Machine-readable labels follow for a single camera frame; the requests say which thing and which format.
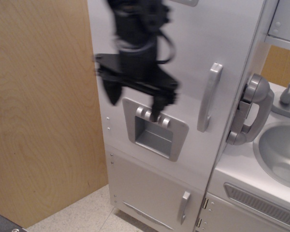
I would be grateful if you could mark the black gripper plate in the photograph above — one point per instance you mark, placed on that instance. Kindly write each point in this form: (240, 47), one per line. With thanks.
(141, 72)

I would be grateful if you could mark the silver door handle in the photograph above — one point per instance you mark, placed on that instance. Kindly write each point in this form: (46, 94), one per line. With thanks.
(212, 82)
(183, 204)

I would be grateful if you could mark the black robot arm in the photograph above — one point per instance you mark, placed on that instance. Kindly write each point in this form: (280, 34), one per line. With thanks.
(142, 49)

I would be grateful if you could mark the silver ice dispenser panel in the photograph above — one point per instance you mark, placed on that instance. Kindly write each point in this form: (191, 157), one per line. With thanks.
(164, 137)

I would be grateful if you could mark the white lower freezer door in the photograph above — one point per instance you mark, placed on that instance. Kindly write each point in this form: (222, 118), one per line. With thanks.
(149, 195)

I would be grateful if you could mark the silver upper vent panel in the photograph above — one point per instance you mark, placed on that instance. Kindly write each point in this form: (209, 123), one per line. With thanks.
(191, 3)

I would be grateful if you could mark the grey toy telephone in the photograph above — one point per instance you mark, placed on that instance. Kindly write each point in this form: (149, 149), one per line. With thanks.
(252, 111)

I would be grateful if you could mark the brass door hinge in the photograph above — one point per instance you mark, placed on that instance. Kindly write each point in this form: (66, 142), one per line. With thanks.
(205, 202)

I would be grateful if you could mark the white toy kitchen cabinet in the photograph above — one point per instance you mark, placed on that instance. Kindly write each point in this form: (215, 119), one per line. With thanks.
(237, 164)

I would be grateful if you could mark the silver toy sink basin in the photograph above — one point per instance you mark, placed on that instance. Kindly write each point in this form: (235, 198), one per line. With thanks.
(272, 151)

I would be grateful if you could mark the silver toy faucet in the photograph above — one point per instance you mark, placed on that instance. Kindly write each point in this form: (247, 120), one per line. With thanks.
(281, 104)

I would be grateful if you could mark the white upper cupboard door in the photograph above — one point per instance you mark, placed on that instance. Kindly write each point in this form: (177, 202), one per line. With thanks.
(280, 26)

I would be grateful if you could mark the grey oven vent panel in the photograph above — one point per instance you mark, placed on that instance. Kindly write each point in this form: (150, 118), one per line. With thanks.
(258, 203)

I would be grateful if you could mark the dark base plate corner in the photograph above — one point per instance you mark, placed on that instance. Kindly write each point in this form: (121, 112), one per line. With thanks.
(8, 226)

